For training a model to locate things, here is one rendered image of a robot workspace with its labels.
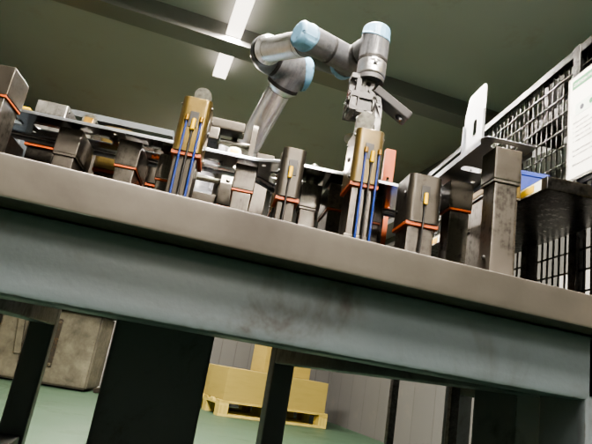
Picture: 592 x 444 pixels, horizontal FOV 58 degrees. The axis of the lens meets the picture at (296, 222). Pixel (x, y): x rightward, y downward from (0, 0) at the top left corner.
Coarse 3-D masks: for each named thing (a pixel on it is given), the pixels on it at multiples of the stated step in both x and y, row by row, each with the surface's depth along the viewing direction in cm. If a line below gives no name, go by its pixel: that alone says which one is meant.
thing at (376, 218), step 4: (376, 200) 129; (380, 200) 129; (376, 204) 129; (380, 204) 129; (376, 208) 129; (380, 208) 129; (376, 212) 129; (380, 212) 129; (376, 216) 128; (380, 216) 128; (376, 220) 128; (380, 220) 128; (372, 224) 128; (376, 224) 128; (372, 228) 128; (376, 228) 128; (372, 232) 128; (376, 232) 128; (372, 236) 127; (376, 236) 128; (372, 240) 127
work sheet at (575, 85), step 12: (588, 72) 142; (576, 84) 147; (588, 84) 141; (576, 96) 145; (588, 96) 140; (576, 108) 144; (588, 108) 139; (576, 120) 143; (588, 120) 138; (576, 132) 142; (588, 132) 137; (576, 144) 141; (588, 144) 136; (576, 156) 140; (588, 156) 135; (576, 168) 139; (588, 168) 134
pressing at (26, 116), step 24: (24, 120) 121; (48, 120) 119; (72, 120) 115; (48, 144) 132; (96, 144) 129; (144, 144) 124; (168, 144) 121; (216, 168) 132; (264, 168) 126; (312, 168) 121; (384, 192) 128
